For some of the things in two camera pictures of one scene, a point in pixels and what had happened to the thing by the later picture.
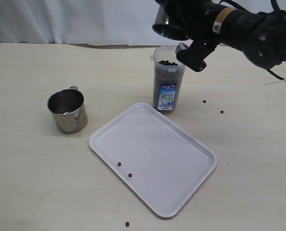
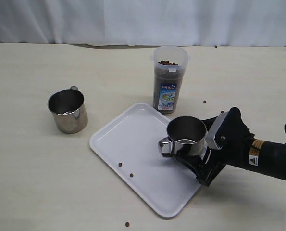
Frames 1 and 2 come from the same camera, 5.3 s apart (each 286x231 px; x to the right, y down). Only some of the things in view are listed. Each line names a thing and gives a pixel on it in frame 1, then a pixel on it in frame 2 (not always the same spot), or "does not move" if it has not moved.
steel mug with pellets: (173, 20) -> (187, 137)
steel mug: (68, 109) does not move
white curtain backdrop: (111, 22) does not move
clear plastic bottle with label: (168, 73) does not move
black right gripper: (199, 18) -> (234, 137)
